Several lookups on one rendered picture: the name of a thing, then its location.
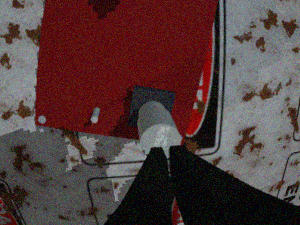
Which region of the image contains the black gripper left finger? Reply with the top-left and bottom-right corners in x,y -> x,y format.
104,148 -> 173,225

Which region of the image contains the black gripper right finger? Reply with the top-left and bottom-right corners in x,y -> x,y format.
169,145 -> 300,225

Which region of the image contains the red circuit board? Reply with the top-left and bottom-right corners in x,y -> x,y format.
36,0 -> 219,158

